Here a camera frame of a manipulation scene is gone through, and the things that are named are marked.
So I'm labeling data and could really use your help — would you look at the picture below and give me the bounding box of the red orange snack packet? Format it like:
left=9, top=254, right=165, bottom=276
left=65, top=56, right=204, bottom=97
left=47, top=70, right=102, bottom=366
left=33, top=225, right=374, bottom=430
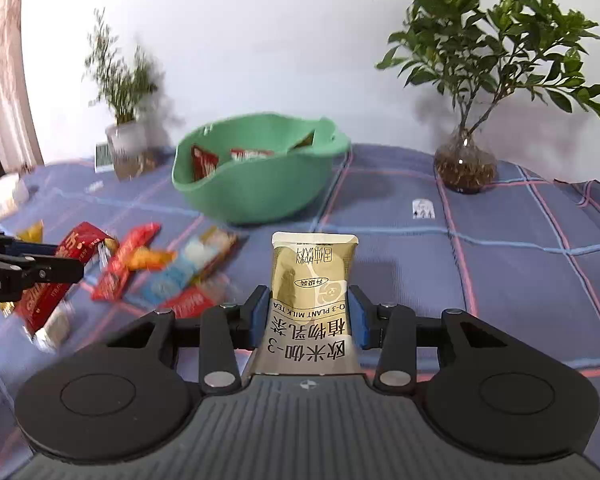
left=91, top=222, right=162, bottom=302

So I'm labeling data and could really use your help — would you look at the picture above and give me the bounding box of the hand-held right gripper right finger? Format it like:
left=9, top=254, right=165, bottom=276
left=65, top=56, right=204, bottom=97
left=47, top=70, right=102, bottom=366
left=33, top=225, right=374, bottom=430
left=348, top=284, right=510, bottom=395

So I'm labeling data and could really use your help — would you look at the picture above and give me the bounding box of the blue plaid tablecloth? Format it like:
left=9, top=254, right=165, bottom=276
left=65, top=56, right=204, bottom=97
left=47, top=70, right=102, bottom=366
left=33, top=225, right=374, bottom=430
left=0, top=142, right=600, bottom=480

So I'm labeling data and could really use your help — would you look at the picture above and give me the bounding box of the white digital thermometer clock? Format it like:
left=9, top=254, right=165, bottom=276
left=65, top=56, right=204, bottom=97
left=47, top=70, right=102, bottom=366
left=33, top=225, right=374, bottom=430
left=95, top=142, right=116, bottom=173

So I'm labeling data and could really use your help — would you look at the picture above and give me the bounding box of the red packet with white print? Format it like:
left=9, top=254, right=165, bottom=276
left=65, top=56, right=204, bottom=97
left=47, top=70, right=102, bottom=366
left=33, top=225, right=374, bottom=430
left=160, top=284, right=226, bottom=320

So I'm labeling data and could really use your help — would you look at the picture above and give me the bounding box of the green plastic bowl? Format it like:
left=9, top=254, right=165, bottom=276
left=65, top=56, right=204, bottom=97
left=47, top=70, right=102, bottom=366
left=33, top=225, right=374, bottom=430
left=171, top=114, right=352, bottom=226

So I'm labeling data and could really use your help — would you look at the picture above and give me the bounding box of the small plant in white pot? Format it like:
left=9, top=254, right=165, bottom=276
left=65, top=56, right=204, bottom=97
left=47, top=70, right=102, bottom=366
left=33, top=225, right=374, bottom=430
left=82, top=7, right=163, bottom=181

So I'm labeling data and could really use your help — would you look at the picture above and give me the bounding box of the small red snack packet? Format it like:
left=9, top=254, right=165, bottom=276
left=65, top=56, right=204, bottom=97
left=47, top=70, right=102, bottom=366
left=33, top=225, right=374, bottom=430
left=190, top=145, right=222, bottom=182

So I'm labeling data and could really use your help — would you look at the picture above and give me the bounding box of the red white jujube packet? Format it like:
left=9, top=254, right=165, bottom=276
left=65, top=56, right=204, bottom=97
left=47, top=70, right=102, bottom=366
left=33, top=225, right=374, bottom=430
left=230, top=148, right=275, bottom=162
left=14, top=221, right=112, bottom=352

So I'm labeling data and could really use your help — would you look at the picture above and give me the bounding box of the light blue snack packet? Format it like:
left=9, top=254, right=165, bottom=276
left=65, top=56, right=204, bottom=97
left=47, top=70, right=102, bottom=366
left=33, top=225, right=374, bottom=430
left=125, top=260, right=203, bottom=309

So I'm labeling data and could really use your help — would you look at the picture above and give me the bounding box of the white tissue pack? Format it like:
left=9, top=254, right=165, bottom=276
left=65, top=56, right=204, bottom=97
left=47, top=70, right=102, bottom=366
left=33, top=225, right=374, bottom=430
left=0, top=172, right=28, bottom=226

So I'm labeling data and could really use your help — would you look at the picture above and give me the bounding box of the beige gold milk tea packet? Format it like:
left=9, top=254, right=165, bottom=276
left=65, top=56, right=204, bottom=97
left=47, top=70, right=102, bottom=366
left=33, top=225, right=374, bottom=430
left=243, top=231, right=367, bottom=377

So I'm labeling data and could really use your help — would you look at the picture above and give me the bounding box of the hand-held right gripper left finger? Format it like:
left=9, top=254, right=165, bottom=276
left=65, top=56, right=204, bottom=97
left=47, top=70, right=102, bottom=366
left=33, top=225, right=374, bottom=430
left=107, top=285, right=272, bottom=395

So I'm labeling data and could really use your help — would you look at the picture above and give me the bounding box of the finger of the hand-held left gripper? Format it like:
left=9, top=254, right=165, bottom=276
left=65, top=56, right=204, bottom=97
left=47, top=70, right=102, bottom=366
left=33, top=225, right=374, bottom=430
left=0, top=228, right=61, bottom=258
left=0, top=255, right=85, bottom=286

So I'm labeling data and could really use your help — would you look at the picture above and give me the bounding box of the leafy plant in glass vase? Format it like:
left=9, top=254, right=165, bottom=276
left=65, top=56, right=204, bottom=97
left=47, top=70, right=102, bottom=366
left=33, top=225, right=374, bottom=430
left=375, top=0, right=600, bottom=195

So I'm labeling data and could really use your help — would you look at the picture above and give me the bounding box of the pink curtain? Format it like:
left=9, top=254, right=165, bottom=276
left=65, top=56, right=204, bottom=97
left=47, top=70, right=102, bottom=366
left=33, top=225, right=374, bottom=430
left=0, top=0, right=43, bottom=171

